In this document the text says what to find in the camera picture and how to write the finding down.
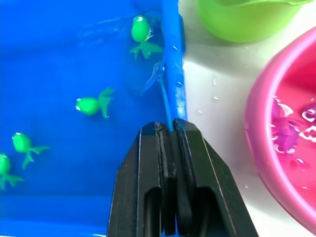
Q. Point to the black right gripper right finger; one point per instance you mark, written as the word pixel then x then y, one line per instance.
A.
pixel 205 172

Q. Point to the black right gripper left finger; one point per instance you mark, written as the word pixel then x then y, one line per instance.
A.
pixel 138 177

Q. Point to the blue fishing net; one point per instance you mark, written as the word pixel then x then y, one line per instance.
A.
pixel 161 81

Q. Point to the pink plastic bucket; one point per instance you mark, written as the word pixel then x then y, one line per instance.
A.
pixel 261 111

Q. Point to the green toy fish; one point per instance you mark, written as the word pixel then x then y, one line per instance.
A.
pixel 23 145
pixel 140 34
pixel 91 105
pixel 5 170

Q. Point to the pink toy fish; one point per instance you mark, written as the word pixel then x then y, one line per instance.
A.
pixel 286 133

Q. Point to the blue plastic tub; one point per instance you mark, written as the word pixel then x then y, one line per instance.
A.
pixel 61 61

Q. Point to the green plastic bucket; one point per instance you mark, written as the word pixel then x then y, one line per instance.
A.
pixel 234 22

